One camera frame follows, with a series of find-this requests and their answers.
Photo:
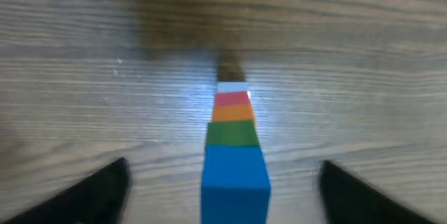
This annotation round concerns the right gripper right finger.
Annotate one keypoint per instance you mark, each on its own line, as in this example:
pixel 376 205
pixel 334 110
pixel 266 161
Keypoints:
pixel 352 203

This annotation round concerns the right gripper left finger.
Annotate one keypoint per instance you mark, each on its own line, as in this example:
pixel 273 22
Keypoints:
pixel 87 196

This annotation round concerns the blue cube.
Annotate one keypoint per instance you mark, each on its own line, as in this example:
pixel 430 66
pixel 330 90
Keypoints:
pixel 234 182

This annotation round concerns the green cube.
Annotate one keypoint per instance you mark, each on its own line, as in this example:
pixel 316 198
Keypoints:
pixel 232 133

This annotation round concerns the orange cube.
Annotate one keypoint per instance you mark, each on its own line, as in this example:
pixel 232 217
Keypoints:
pixel 232 112

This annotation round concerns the red cube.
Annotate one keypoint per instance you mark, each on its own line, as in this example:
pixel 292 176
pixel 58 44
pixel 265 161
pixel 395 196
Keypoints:
pixel 231 98

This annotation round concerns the white cube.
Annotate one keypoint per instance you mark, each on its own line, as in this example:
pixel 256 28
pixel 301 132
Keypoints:
pixel 232 87

